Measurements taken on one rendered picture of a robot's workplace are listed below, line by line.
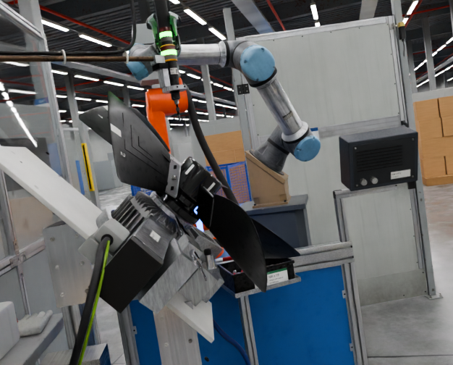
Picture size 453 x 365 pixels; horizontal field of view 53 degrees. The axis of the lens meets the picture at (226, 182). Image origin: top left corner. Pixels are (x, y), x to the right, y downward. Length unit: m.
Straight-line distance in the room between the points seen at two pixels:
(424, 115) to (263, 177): 7.49
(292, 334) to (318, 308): 0.14
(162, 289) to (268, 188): 1.08
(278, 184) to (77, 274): 1.03
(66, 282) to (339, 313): 1.06
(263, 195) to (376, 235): 1.57
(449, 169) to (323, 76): 6.40
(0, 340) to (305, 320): 1.07
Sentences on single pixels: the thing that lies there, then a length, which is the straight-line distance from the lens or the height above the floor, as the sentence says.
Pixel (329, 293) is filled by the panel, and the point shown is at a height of 0.67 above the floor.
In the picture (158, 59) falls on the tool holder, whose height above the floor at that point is 1.54.
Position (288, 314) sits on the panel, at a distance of 1.80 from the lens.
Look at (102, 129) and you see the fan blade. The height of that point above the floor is 1.37.
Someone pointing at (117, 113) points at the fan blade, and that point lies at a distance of 0.99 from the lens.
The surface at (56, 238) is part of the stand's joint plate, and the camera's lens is 1.18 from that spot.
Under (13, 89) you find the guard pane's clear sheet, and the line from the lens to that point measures 2.22.
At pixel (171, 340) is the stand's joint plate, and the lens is 1.21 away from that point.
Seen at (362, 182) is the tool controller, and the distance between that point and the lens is 1.71.
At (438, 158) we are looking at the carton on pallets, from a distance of 9.34.
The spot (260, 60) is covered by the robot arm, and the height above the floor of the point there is 1.56.
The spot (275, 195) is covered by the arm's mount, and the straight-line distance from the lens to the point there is 1.94.
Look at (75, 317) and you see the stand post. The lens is 1.23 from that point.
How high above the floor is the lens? 1.27
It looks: 4 degrees down
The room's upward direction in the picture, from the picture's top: 9 degrees counter-clockwise
